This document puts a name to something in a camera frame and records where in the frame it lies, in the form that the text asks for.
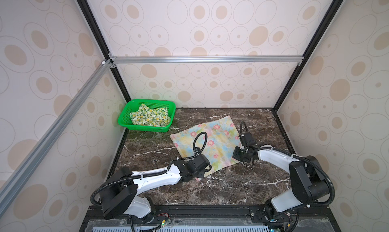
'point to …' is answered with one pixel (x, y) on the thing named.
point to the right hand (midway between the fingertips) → (239, 155)
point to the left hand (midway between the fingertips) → (205, 169)
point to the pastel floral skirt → (216, 139)
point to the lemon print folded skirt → (146, 116)
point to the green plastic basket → (125, 120)
